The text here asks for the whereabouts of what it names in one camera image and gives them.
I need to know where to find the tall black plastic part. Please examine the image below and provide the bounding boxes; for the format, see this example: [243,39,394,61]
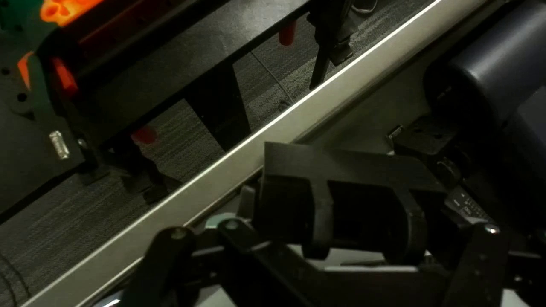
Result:
[252,139,450,265]

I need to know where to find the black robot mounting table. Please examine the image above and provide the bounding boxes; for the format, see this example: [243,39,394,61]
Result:
[0,0,312,211]

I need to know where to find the black orange bar clamp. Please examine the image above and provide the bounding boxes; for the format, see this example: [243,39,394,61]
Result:
[278,0,356,90]

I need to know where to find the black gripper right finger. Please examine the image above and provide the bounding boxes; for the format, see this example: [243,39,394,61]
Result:
[440,219,546,307]

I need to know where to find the dark blue handheld device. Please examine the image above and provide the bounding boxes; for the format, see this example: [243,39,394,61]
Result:
[423,0,546,228]

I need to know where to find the black rail end bracket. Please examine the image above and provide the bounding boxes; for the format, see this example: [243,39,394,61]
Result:
[388,115,457,158]

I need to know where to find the small white cylinder pin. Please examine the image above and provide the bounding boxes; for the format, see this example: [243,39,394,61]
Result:
[47,129,71,161]

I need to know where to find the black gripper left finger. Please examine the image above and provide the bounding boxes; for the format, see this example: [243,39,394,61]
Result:
[121,184,320,307]

